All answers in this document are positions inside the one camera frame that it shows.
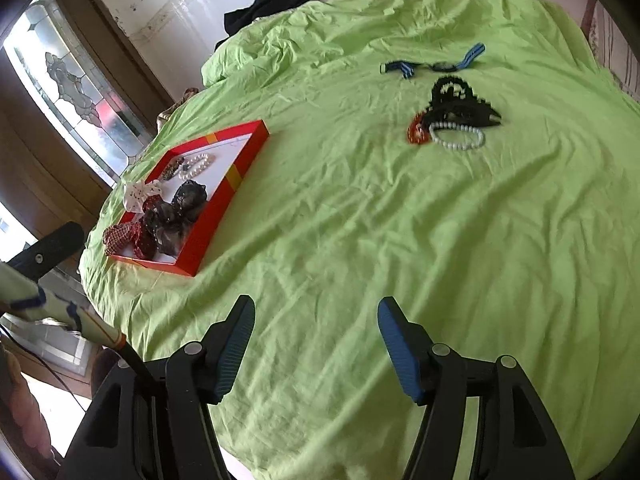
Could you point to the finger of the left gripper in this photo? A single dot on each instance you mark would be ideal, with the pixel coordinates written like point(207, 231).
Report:
point(42, 257)

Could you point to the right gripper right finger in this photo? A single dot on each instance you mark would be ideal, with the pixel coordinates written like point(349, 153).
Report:
point(408, 346)

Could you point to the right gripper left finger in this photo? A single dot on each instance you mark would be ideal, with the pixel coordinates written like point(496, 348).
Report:
point(225, 343)

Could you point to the red plaid scrunchie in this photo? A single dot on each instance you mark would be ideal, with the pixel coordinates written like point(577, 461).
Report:
point(116, 238)

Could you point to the red white-dotted scrunchie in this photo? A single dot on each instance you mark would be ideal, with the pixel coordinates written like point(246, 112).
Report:
point(143, 240)

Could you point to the white dotted scrunchie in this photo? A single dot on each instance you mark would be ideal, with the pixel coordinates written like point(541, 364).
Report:
point(135, 195)

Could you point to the dark sheer beaded scrunchie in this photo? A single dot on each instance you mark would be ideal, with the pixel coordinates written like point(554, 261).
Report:
point(170, 223)

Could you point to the black rhinestone hair claw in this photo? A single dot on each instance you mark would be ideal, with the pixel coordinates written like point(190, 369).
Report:
point(453, 100)

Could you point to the stained glass window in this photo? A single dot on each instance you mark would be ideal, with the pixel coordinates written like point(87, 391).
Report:
point(73, 93)

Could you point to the red shallow box tray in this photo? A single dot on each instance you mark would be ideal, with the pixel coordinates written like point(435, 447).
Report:
point(233, 150)

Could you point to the green bed sheet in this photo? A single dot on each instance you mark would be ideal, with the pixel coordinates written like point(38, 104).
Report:
point(521, 238)

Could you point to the brown patterned blanket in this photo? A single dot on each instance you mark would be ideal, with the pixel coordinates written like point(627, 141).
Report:
point(165, 115)

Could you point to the striped floral pillow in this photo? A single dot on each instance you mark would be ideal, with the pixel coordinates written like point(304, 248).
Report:
point(610, 47)

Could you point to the black cloth at wall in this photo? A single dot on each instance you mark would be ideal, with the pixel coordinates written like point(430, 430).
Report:
point(235, 20)

